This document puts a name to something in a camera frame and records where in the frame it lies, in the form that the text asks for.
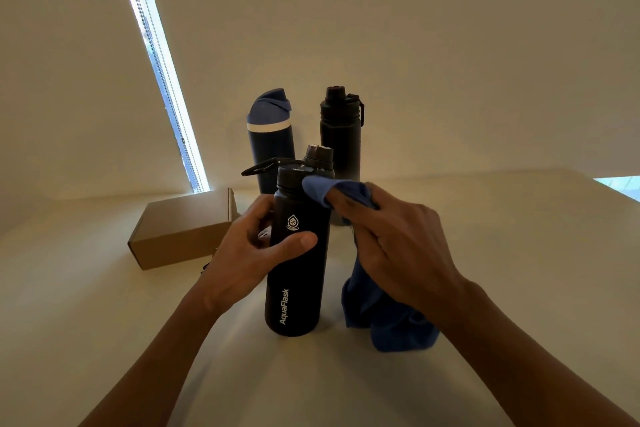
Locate blue cloth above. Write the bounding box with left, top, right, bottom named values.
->
left=301, top=175, right=441, bottom=354

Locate brown paper box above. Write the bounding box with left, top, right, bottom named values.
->
left=127, top=187, right=242, bottom=272

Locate beaded blind chain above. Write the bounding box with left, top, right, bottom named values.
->
left=113, top=0, right=206, bottom=193

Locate navy bottle with blue lid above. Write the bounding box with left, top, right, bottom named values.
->
left=246, top=87, right=296, bottom=195

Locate black grey gradient bottle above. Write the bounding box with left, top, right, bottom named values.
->
left=319, top=85, right=365, bottom=228

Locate person's left hand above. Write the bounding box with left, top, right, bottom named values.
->
left=192, top=193, right=319, bottom=318

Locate person's right hand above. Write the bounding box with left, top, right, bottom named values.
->
left=325, top=182, right=473, bottom=318

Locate person's left forearm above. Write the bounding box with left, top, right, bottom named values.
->
left=77, top=291, right=223, bottom=427

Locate black bottle with loop handle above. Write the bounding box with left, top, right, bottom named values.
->
left=241, top=143, right=336, bottom=338

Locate bright side window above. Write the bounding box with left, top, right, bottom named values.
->
left=593, top=176, right=640, bottom=202

